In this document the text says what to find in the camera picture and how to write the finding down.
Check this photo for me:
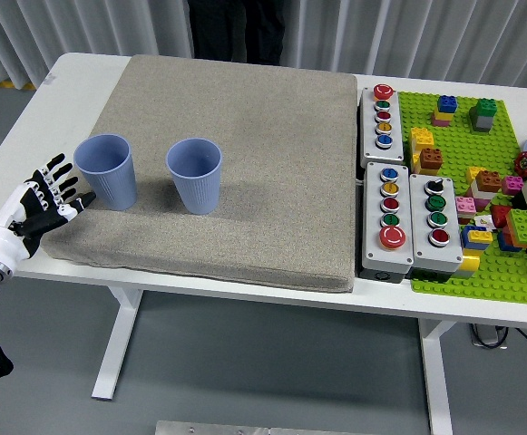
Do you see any green studded baseplate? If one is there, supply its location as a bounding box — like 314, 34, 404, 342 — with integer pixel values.
397, 90, 527, 307

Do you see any grey selector switch button box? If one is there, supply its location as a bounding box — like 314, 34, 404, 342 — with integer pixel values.
408, 173, 464, 275

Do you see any short grey five-button box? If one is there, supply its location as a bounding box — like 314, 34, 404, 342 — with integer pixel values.
357, 83, 405, 168

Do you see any tall grey five-button box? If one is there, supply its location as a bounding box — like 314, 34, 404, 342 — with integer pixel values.
361, 161, 415, 285

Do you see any green orange blue brick stack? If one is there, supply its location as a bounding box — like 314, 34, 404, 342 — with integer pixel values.
498, 208, 527, 253

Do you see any white table leg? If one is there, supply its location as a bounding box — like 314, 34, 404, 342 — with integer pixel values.
91, 285, 145, 402
416, 316, 454, 435

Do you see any silver metal plate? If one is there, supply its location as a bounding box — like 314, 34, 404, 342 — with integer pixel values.
154, 420, 350, 435

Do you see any blue yellow pink brick stack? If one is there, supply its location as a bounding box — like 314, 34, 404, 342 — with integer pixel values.
430, 94, 458, 128

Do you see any blue ribbed plastic cup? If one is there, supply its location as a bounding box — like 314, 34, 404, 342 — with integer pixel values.
165, 138, 223, 216
73, 132, 138, 211

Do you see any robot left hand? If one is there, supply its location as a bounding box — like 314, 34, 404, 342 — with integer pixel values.
0, 153, 97, 269

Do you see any grey-brown fabric mat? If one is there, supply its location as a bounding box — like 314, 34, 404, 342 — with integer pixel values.
40, 54, 358, 294

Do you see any yellow cylinder toy brick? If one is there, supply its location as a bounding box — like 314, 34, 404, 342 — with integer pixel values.
452, 248, 481, 278

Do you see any red toy piece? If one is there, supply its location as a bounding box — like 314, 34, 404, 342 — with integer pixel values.
489, 204, 513, 227

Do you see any brown toy brick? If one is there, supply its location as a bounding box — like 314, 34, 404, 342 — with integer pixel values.
418, 147, 444, 176

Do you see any magenta toy brick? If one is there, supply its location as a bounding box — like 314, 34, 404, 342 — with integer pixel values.
501, 175, 524, 196

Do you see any yellow white brown brick stack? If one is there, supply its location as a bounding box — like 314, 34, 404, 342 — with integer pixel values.
464, 166, 503, 200

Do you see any green grey brick stack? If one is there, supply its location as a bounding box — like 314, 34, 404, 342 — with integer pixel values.
468, 98, 499, 133

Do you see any person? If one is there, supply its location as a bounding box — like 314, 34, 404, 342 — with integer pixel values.
186, 0, 287, 66

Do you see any yellow black floor tape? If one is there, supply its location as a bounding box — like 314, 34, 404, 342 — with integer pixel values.
0, 76, 37, 91

